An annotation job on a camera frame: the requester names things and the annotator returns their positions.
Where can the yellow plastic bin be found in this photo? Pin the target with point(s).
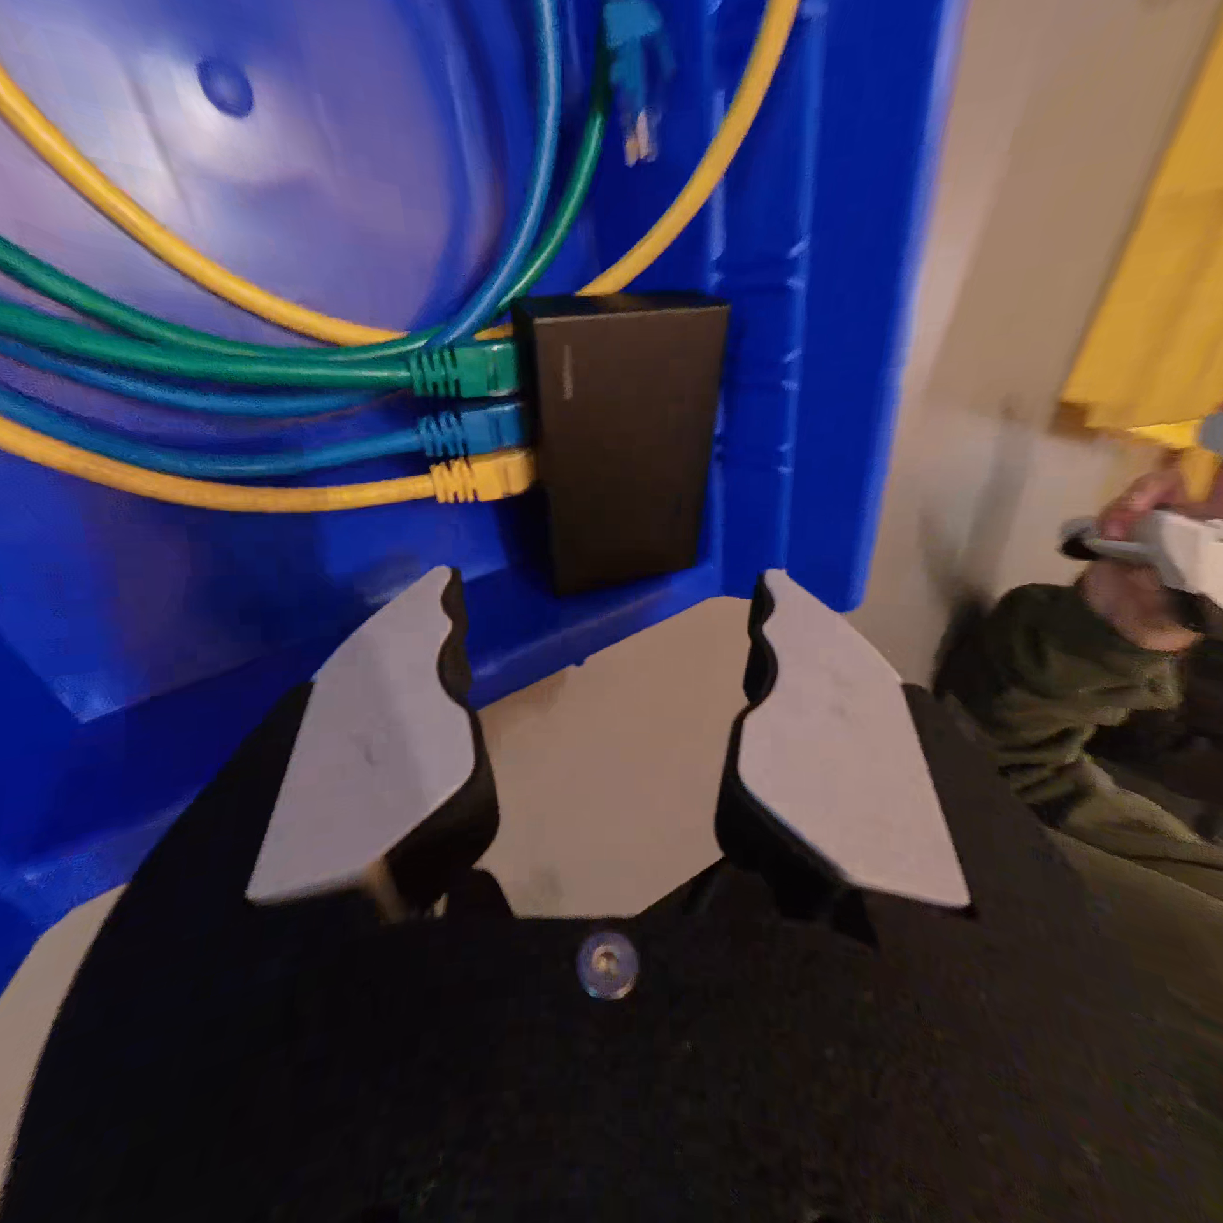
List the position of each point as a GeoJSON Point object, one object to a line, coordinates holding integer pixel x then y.
{"type": "Point", "coordinates": [1164, 333]}

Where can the person's right forearm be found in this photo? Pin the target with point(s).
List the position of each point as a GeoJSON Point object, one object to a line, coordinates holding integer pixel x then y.
{"type": "Point", "coordinates": [1051, 687]}

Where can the person's right hand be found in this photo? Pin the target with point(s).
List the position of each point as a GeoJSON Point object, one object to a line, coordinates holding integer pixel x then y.
{"type": "Point", "coordinates": [1141, 611]}

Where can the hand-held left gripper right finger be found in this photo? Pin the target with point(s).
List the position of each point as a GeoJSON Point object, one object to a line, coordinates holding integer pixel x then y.
{"type": "Point", "coordinates": [840, 754]}

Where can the blue plastic bin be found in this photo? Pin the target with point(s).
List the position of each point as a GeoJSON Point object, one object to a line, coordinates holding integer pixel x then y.
{"type": "Point", "coordinates": [812, 381]}

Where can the person's leg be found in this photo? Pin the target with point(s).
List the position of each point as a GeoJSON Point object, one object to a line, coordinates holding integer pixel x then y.
{"type": "Point", "coordinates": [1156, 936]}

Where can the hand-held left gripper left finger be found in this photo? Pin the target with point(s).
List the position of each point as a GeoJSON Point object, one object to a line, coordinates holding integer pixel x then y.
{"type": "Point", "coordinates": [372, 745]}

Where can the black network switch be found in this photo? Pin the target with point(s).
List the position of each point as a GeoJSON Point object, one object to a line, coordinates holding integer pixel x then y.
{"type": "Point", "coordinates": [620, 440]}

